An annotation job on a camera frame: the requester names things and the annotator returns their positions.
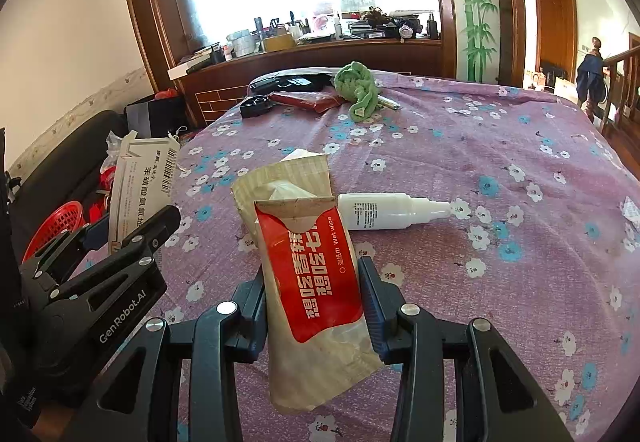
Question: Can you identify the red wet wipe packet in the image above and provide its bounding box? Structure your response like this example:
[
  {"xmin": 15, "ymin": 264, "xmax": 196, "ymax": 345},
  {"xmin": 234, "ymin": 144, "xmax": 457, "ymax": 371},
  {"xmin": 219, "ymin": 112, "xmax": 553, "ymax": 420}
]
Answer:
[{"xmin": 231, "ymin": 149, "xmax": 385, "ymax": 413}]

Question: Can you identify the cardboard box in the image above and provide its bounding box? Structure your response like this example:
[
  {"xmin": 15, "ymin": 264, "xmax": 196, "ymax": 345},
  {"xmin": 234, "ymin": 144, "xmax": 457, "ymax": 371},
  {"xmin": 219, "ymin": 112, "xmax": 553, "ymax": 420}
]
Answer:
[{"xmin": 262, "ymin": 32, "xmax": 296, "ymax": 53}]

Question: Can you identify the dark blue jacket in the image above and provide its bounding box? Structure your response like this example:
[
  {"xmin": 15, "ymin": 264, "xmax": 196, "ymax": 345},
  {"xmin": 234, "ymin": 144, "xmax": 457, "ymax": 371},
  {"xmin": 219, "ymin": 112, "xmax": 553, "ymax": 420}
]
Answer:
[{"xmin": 575, "ymin": 50, "xmax": 609, "ymax": 111}]

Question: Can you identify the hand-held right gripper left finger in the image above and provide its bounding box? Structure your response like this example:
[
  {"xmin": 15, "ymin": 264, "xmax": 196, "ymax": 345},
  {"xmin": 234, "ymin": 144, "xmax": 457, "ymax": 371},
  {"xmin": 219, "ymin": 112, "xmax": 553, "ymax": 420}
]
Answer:
[{"xmin": 62, "ymin": 267, "xmax": 273, "ymax": 442}]

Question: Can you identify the black shopping bag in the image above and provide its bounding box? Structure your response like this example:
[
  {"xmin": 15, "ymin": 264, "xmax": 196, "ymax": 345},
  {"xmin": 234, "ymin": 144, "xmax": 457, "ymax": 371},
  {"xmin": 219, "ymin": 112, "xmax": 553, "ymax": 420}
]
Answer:
[{"xmin": 125, "ymin": 94, "xmax": 189, "ymax": 141}]

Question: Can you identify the white board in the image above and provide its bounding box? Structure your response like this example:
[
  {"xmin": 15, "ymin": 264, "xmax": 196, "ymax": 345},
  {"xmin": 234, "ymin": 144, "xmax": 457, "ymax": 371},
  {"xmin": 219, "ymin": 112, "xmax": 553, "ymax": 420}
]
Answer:
[{"xmin": 167, "ymin": 56, "xmax": 212, "ymax": 80}]

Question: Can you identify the purple floral tablecloth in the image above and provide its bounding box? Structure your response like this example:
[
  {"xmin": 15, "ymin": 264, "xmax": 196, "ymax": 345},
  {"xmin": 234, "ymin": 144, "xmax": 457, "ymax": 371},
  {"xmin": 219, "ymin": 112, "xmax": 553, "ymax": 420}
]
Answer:
[{"xmin": 65, "ymin": 66, "xmax": 640, "ymax": 442}]

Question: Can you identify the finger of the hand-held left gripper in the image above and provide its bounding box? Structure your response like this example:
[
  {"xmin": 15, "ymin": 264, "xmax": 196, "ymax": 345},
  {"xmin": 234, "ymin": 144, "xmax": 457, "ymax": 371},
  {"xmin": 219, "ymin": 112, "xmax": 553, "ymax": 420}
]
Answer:
[
  {"xmin": 47, "ymin": 205, "xmax": 182, "ymax": 311},
  {"xmin": 20, "ymin": 214, "xmax": 111, "ymax": 283}
]

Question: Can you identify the white spray bottle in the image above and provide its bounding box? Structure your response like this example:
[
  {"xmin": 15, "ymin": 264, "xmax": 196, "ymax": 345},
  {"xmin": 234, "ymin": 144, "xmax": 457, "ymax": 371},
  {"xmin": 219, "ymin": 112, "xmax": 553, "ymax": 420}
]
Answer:
[{"xmin": 337, "ymin": 192, "xmax": 452, "ymax": 231}]

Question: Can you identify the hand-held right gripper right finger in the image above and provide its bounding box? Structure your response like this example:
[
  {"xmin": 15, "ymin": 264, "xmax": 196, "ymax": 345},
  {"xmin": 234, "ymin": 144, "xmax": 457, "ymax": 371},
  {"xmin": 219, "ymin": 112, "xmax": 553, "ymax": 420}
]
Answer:
[{"xmin": 357, "ymin": 256, "xmax": 573, "ymax": 442}]

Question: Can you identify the small black box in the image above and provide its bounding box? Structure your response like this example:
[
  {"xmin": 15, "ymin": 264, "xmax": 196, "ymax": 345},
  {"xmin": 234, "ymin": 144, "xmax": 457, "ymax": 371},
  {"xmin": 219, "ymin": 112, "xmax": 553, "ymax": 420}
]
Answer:
[{"xmin": 239, "ymin": 96, "xmax": 275, "ymax": 119}]

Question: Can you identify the white medicine box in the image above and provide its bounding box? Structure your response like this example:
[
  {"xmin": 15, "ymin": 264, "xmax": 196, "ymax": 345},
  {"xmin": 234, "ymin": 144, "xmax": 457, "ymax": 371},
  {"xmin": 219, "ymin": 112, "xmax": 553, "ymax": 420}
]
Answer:
[{"xmin": 107, "ymin": 131, "xmax": 181, "ymax": 255}]

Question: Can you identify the wooden door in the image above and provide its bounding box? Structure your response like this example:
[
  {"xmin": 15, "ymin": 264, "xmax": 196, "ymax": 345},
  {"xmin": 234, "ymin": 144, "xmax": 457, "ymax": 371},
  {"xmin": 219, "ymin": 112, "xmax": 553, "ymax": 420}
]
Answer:
[{"xmin": 532, "ymin": 0, "xmax": 579, "ymax": 82}]

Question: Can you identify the red pouch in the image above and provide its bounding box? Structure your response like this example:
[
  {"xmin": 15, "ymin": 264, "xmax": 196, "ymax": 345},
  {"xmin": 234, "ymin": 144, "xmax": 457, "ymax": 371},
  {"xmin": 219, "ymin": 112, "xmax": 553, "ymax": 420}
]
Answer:
[{"xmin": 270, "ymin": 90, "xmax": 346, "ymax": 114}]

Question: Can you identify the red plastic basket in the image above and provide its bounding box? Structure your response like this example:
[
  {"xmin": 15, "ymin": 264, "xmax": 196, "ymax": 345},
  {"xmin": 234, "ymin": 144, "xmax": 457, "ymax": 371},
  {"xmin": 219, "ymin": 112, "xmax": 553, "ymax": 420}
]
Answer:
[{"xmin": 22, "ymin": 201, "xmax": 86, "ymax": 263}]

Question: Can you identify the clear plastic bag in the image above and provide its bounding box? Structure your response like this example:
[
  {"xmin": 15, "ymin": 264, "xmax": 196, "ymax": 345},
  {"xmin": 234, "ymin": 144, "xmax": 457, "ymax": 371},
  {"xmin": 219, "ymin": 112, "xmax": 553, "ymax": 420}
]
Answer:
[{"xmin": 100, "ymin": 132, "xmax": 127, "ymax": 173}]

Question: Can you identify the green cloth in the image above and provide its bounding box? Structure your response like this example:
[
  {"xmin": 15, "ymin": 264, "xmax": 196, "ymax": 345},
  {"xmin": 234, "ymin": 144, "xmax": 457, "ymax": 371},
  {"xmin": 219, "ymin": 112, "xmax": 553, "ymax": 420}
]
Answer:
[{"xmin": 332, "ymin": 62, "xmax": 384, "ymax": 124}]

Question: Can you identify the wooden stair railing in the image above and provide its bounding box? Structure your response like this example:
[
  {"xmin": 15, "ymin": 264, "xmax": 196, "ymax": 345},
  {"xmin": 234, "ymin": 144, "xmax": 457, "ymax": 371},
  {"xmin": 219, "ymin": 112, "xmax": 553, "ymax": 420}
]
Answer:
[{"xmin": 585, "ymin": 36, "xmax": 640, "ymax": 139}]

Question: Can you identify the black sofa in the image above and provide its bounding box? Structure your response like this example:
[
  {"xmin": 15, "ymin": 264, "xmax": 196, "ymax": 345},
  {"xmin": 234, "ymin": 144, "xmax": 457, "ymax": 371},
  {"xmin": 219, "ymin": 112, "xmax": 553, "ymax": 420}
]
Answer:
[{"xmin": 6, "ymin": 109, "xmax": 132, "ymax": 253}]

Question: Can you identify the black case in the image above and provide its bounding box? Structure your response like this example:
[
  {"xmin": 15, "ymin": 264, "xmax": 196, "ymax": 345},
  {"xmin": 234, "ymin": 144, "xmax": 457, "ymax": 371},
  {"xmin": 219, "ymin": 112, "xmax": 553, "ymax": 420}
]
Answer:
[{"xmin": 248, "ymin": 70, "xmax": 336, "ymax": 95}]

